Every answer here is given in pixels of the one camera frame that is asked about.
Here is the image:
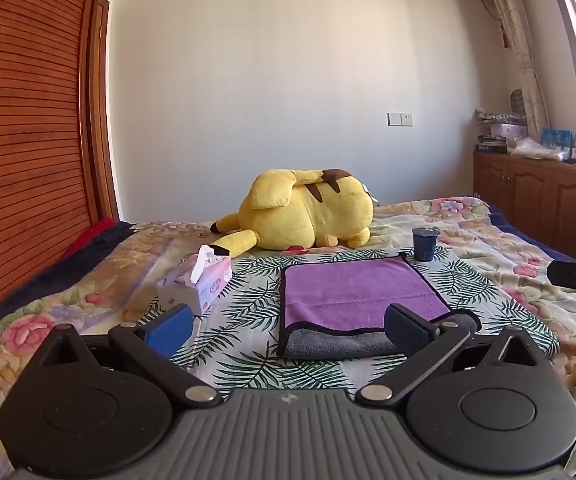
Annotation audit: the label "stack of boxes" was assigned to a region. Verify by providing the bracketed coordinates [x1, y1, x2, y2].
[474, 108, 529, 155]

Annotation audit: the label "wooden cabinet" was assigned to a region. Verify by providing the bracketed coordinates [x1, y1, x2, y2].
[472, 152, 576, 267]

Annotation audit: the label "dark blue bed sheet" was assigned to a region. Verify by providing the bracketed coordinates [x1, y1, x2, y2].
[486, 204, 576, 267]

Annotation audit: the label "white plastic bag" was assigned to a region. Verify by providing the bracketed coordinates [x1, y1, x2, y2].
[510, 137, 574, 163]

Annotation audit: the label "red blanket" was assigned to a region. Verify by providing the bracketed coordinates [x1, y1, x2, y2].
[62, 217, 120, 257]

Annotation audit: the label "dark blue blanket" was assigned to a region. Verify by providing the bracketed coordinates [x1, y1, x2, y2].
[0, 220, 140, 378]

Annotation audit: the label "patterned beige curtain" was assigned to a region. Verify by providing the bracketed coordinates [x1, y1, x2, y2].
[476, 0, 551, 142]

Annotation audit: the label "dark blue cup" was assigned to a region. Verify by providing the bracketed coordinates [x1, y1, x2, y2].
[412, 226, 441, 263]

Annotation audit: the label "floral bedspread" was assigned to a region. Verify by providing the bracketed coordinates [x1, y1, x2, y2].
[0, 197, 576, 480]

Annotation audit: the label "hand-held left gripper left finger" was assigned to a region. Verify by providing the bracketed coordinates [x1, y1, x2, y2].
[32, 304, 222, 406]

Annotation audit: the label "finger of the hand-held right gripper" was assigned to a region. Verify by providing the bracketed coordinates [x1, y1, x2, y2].
[547, 258, 576, 291]

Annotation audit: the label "wooden slatted wardrobe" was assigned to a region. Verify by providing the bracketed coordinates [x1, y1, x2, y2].
[0, 0, 122, 347]

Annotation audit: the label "white and pink tissue box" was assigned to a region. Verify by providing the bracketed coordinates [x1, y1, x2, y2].
[156, 244, 233, 317]

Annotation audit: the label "purple and grey towel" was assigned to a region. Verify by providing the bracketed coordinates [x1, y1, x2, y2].
[276, 254, 482, 360]

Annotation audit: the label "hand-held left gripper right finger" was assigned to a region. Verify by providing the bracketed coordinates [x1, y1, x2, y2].
[355, 304, 541, 406]

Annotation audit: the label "yellow plush toy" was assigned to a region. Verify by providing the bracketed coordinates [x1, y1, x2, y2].
[210, 167, 375, 257]

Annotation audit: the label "leaf print cloth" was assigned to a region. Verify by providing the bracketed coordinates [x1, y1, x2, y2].
[140, 247, 561, 397]

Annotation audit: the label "blue boxes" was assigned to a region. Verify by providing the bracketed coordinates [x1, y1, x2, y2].
[541, 127, 574, 149]

